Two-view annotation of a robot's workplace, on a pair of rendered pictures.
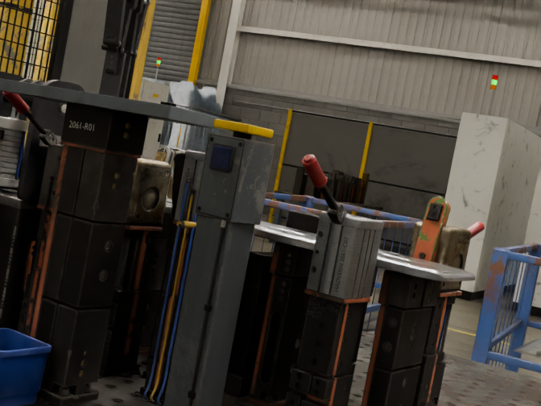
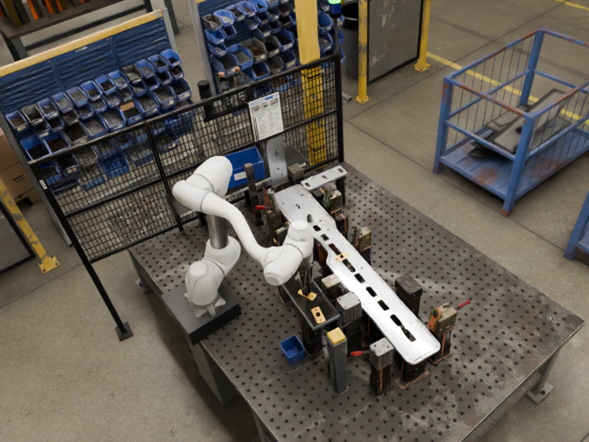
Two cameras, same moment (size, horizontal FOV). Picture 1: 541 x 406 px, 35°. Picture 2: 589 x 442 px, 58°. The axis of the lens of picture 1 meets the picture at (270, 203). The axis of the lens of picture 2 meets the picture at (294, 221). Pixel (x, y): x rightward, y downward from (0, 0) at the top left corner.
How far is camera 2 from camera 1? 210 cm
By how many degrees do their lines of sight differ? 50
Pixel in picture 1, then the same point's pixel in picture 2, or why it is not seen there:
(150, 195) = (335, 291)
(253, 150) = (337, 346)
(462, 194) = not seen: outside the picture
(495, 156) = not seen: outside the picture
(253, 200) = (341, 352)
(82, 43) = not seen: outside the picture
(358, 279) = (383, 363)
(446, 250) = (439, 326)
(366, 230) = (383, 355)
